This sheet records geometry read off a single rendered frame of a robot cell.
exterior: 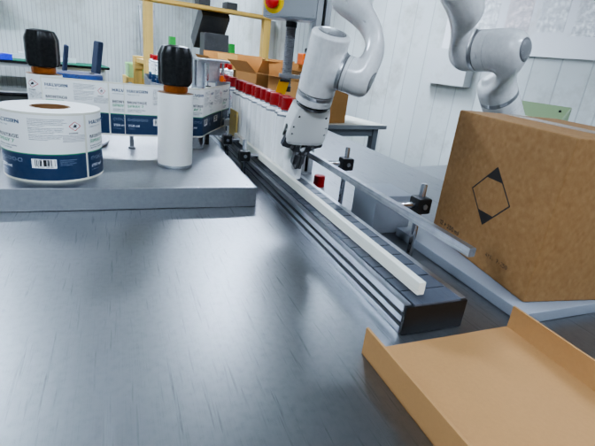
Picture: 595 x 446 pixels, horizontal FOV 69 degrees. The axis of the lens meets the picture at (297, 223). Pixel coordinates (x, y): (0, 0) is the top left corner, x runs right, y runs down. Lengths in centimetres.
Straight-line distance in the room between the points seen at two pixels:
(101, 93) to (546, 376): 121
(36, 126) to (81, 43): 855
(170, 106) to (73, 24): 844
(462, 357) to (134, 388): 41
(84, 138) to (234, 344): 63
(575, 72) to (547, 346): 332
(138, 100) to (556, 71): 325
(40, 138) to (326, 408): 78
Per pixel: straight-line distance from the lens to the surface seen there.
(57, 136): 103
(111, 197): 102
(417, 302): 64
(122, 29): 970
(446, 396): 57
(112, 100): 136
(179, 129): 114
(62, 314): 67
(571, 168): 75
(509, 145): 84
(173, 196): 102
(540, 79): 402
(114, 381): 54
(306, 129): 103
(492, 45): 143
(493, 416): 57
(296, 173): 113
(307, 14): 138
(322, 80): 96
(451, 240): 67
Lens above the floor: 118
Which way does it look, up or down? 21 degrees down
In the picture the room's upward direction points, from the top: 7 degrees clockwise
